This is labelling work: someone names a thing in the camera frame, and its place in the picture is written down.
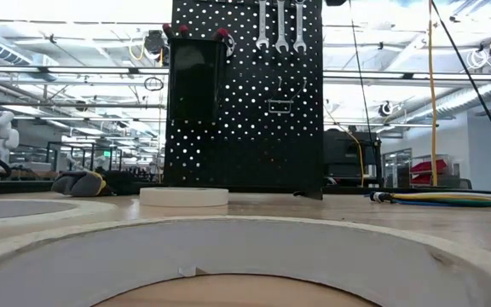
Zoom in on black grey work glove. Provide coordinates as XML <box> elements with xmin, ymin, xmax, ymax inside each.
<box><xmin>50</xmin><ymin>169</ymin><xmax>147</xmax><ymax>198</ymax></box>

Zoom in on black plastic bin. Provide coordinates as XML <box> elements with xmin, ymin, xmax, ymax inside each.
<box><xmin>167</xmin><ymin>37</ymin><xmax>228</xmax><ymax>123</ymax></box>

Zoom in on coloured wire bundle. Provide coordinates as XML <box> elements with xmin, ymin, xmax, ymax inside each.
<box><xmin>368</xmin><ymin>191</ymin><xmax>491</xmax><ymax>209</ymax></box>

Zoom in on grey chair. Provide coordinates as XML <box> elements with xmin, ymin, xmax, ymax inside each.
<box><xmin>445</xmin><ymin>177</ymin><xmax>473</xmax><ymax>191</ymax></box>

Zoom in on white masking tape roll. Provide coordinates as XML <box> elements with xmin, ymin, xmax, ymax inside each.
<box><xmin>0</xmin><ymin>197</ymin><xmax>119</xmax><ymax>246</ymax></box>
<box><xmin>138</xmin><ymin>186</ymin><xmax>230</xmax><ymax>208</ymax></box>
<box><xmin>0</xmin><ymin>214</ymin><xmax>491</xmax><ymax>307</ymax></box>

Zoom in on thin black strut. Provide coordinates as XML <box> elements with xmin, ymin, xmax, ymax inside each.
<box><xmin>430</xmin><ymin>0</ymin><xmax>491</xmax><ymax>178</ymax></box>

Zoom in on black hanging cable ring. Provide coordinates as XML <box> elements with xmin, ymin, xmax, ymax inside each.
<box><xmin>143</xmin><ymin>76</ymin><xmax>165</xmax><ymax>92</ymax></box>

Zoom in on yellow cord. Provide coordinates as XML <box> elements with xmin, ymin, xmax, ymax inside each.
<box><xmin>426</xmin><ymin>0</ymin><xmax>440</xmax><ymax>188</ymax></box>

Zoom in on chrome combination wrench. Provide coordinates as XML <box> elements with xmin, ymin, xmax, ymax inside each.
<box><xmin>255</xmin><ymin>0</ymin><xmax>270</xmax><ymax>51</ymax></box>
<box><xmin>292</xmin><ymin>0</ymin><xmax>308</xmax><ymax>55</ymax></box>
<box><xmin>274</xmin><ymin>0</ymin><xmax>290</xmax><ymax>55</ymax></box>

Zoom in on yellow hanging cable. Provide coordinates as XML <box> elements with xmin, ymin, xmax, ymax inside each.
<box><xmin>324</xmin><ymin>109</ymin><xmax>366</xmax><ymax>188</ymax></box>

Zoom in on white coiled cable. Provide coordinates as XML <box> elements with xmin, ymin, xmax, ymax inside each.
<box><xmin>465</xmin><ymin>47</ymin><xmax>490</xmax><ymax>72</ymax></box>

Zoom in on glass door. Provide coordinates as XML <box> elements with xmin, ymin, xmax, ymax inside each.
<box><xmin>383</xmin><ymin>148</ymin><xmax>413</xmax><ymax>188</ymax></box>

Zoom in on black perforated pegboard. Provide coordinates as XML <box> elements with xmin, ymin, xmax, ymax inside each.
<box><xmin>163</xmin><ymin>0</ymin><xmax>324</xmax><ymax>200</ymax></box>

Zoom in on red storage bins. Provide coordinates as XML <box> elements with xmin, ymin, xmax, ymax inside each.
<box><xmin>410</xmin><ymin>159</ymin><xmax>448</xmax><ymax>186</ymax></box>

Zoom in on metal double prong hook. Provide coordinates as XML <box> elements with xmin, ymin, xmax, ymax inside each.
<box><xmin>267</xmin><ymin>76</ymin><xmax>309</xmax><ymax>114</ymax></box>

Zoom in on black monitor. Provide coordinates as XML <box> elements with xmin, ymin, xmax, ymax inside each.
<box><xmin>322</xmin><ymin>127</ymin><xmax>379</xmax><ymax>180</ymax></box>

